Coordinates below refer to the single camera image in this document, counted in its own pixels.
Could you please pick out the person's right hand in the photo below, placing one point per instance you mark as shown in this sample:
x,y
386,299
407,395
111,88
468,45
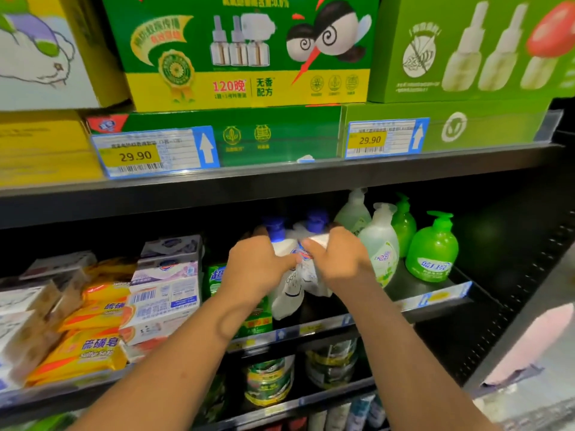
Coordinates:
x,y
341,260

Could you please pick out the person's left hand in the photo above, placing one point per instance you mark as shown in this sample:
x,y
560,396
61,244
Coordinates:
x,y
256,269

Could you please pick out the white hand sanitizer bottle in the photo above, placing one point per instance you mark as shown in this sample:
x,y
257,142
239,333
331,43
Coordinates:
x,y
316,224
287,300

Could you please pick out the pale green hand sanitizer bottle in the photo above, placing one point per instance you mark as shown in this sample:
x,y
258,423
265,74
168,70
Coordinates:
x,y
352,215

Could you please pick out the stack of green soap boxes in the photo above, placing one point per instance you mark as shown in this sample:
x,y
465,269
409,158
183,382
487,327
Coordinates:
x,y
260,318

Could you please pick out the bright green hand sanitizer bottle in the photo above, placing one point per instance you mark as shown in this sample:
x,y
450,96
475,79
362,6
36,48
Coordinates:
x,y
433,256
404,229

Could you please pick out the stack of white purple soap boxes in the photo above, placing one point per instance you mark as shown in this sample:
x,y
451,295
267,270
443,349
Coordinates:
x,y
166,296

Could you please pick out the stack of yellow soap boxes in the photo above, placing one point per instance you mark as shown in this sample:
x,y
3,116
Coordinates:
x,y
85,350

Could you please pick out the stack of white orange soap boxes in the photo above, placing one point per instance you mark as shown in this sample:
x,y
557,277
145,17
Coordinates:
x,y
22,332

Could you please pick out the person's left forearm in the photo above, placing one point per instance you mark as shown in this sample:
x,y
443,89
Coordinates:
x,y
166,368

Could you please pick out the person's right forearm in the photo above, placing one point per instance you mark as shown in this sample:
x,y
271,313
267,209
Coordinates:
x,y
413,363

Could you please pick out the white blue price tag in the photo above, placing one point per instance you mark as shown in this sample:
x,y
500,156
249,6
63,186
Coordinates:
x,y
386,139
153,154

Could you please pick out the teal packets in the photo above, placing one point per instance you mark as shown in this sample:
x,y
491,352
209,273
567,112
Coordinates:
x,y
346,413

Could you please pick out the green box bottle print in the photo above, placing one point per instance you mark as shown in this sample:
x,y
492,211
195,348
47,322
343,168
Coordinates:
x,y
404,76

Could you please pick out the green yellow cartoon box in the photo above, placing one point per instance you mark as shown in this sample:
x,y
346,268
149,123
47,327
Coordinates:
x,y
180,89

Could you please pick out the flat yellow box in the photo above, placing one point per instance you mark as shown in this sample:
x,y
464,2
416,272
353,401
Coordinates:
x,y
45,148

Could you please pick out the green white carton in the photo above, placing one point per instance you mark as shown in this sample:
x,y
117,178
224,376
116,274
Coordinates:
x,y
49,422

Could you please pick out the large yellow box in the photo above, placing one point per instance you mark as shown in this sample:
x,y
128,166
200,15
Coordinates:
x,y
81,49

